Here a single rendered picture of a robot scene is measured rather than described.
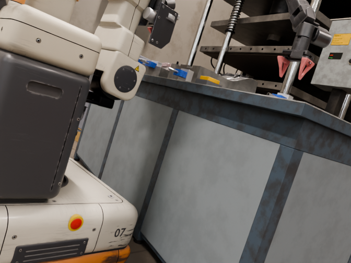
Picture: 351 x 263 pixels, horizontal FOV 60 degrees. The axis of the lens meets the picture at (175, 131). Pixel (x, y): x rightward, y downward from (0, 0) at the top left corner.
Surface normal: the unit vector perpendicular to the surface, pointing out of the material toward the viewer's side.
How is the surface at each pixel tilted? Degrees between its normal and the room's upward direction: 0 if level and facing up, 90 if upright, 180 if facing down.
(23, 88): 90
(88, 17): 90
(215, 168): 90
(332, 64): 90
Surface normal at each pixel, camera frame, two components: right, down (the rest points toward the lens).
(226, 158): -0.81, -0.21
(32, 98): 0.67, 0.27
